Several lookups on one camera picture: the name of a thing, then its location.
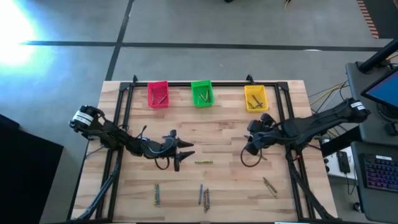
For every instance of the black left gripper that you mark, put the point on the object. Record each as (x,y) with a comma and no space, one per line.
(161,149)

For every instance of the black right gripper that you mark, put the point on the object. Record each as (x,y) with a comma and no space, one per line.
(264,133)

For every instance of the olive brown crayon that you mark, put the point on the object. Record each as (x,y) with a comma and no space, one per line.
(271,186)
(270,189)

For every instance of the reddish crayon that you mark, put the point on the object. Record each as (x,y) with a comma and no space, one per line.
(152,97)
(162,99)

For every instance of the olive green crayon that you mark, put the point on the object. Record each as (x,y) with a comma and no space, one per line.
(207,95)

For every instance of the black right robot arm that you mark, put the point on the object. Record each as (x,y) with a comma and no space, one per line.
(326,119)

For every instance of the yellow plastic basket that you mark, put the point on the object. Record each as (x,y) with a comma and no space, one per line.
(256,98)

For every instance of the green plastic basket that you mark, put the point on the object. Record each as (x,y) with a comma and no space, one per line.
(202,93)

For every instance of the red plastic basket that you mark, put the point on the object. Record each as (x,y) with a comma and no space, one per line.
(158,94)

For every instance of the white power strip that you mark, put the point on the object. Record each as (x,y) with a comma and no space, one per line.
(331,168)

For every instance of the black handheld device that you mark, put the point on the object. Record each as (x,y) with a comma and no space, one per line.
(343,161)

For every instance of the grey desk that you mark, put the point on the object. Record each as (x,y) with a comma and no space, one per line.
(360,124)

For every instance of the backlit black keyboard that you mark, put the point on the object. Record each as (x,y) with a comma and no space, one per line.
(381,172)

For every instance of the desk monitor blue screen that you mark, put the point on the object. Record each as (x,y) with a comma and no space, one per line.
(384,90)

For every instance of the black floor mat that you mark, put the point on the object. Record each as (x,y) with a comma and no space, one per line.
(28,168)

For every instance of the dark rug striped edge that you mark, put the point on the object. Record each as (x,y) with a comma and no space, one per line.
(382,15)

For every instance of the black aluminium rig frame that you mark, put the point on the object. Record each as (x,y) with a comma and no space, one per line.
(180,84)

